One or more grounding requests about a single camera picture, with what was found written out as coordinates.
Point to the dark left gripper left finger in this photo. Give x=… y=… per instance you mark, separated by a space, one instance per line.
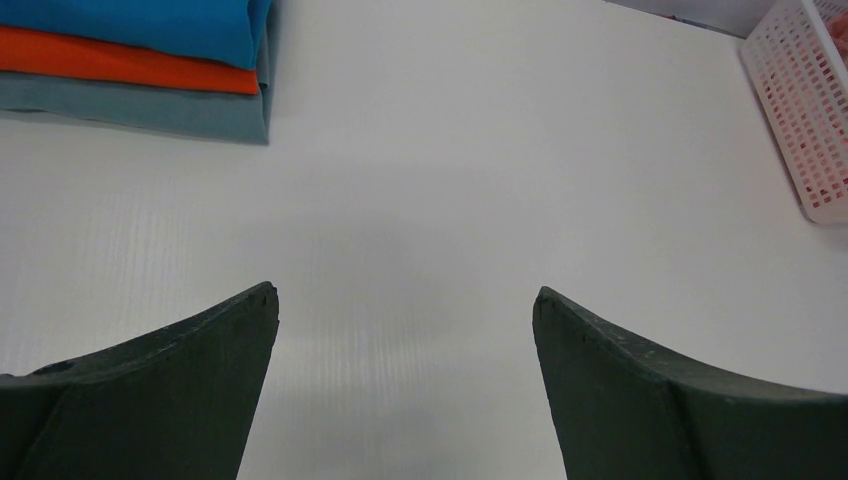
x=175 y=403

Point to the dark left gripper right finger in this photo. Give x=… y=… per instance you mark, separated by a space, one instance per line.
x=625 y=407

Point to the folded grey-teal t shirt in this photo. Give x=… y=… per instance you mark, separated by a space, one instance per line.
x=220 y=116

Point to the folded orange t shirt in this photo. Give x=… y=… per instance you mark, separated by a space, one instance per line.
x=41 y=53

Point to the folded blue t shirt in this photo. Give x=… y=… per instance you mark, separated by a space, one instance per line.
x=228 y=31

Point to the white plastic laundry basket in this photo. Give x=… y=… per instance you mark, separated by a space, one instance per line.
x=801 y=82

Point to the pink t shirt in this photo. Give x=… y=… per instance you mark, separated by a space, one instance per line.
x=837 y=28

